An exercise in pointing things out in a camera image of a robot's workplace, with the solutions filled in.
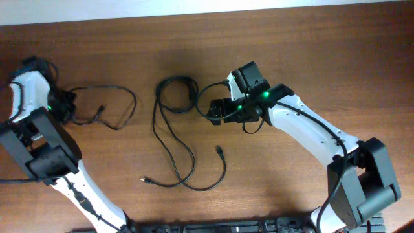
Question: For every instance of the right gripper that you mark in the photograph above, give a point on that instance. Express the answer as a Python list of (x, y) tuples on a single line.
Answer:
[(216, 105)]

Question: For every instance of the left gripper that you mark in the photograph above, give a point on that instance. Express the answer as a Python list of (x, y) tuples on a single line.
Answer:
[(72, 97)]

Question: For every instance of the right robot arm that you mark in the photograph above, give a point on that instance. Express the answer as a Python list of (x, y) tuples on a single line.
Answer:
[(360, 175)]

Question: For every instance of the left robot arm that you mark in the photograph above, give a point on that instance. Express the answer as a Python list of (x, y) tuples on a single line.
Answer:
[(34, 136)]

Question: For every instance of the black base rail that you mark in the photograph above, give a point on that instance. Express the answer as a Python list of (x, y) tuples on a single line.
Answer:
[(258, 225)]

